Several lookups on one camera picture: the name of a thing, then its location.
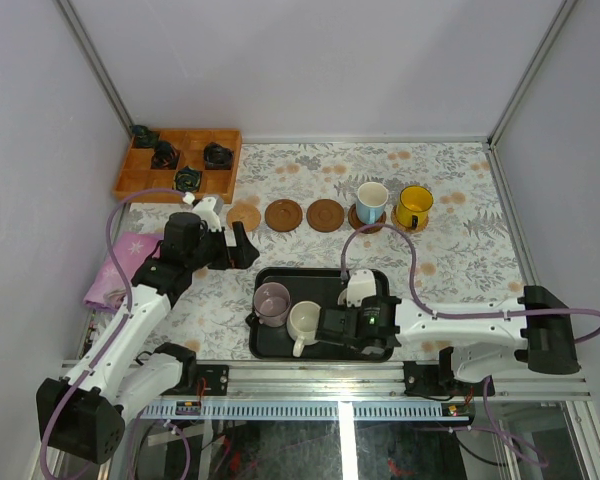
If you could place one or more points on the floral tablecloth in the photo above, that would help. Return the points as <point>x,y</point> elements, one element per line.
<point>465,254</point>

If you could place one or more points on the blue mug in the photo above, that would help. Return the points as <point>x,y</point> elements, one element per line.
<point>371,200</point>

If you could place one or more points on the yellow mug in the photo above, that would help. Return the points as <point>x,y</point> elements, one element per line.
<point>413,206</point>

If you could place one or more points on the blue slotted cable duct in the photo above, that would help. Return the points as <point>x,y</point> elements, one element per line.
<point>302,410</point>

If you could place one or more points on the pink mug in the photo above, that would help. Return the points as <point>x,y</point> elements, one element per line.
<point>342,298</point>

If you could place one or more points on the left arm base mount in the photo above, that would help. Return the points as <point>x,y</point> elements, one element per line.
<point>205,377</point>

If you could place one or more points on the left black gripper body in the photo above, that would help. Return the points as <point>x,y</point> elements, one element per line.
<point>225,251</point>

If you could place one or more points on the purple mug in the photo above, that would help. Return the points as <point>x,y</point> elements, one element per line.
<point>271,305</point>

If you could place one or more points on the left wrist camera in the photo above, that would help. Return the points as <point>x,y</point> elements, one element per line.
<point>208,209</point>

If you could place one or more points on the black serving tray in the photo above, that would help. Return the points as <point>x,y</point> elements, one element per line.
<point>319,285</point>

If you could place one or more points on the aluminium front rail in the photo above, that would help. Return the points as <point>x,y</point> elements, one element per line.
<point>383,381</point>

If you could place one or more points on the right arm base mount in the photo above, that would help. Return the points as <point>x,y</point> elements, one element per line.
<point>425,377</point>

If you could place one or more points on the woven rattan coaster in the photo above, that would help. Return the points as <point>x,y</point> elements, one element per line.
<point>248,215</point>
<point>404,228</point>

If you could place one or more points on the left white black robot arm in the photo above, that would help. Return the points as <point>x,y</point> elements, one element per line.
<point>85,412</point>

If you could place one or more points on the dark wooden coaster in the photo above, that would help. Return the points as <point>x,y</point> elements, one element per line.
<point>283,215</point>
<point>356,223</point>
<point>325,215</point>

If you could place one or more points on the orange wooden compartment tray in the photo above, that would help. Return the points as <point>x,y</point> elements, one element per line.
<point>137,173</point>

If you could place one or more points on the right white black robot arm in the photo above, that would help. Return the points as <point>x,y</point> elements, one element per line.
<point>479,341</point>

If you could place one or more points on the black roll far corner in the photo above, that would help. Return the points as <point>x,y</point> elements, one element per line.
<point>139,131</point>

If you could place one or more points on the dark green yellow roll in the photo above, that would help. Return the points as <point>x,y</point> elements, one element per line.
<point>187,180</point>

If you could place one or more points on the cream white mug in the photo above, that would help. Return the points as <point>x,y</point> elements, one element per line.
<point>302,324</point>

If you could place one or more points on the pink princess cloth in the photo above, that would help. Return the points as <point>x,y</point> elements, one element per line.
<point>108,292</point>

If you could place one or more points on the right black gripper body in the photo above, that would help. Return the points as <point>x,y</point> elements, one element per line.
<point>357,344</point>

